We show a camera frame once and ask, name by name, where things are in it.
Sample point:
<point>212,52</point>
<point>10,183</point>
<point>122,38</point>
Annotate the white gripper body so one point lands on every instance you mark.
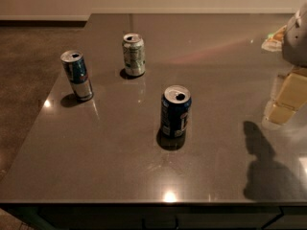
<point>296,42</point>

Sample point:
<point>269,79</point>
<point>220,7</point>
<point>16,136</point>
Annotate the dark blue pepsi can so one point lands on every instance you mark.
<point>175,106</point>

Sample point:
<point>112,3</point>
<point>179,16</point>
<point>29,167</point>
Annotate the white green soda can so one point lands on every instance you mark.
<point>134,54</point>

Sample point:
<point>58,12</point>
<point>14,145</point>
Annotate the blue silver red bull can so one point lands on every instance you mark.
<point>76,72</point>

